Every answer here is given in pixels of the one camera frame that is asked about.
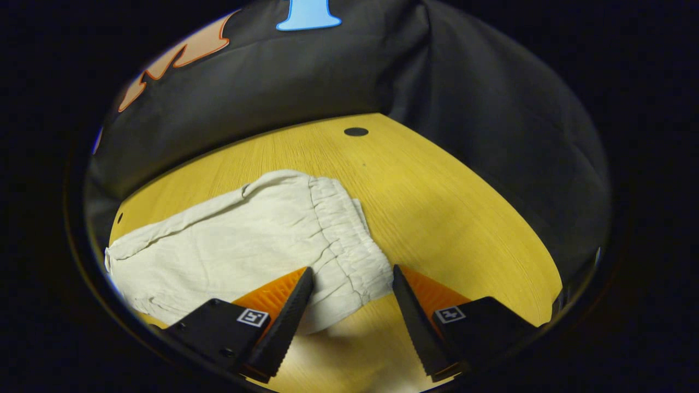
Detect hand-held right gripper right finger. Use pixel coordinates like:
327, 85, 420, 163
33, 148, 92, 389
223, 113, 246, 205
392, 265, 540, 384

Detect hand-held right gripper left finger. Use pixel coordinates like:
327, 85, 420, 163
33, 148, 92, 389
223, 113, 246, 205
163, 266, 316, 384

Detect white jeans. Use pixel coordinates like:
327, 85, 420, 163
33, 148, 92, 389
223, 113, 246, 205
104, 169, 395, 335

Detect black backdrop cloth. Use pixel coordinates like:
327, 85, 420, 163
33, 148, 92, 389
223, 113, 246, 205
85, 0, 611, 284

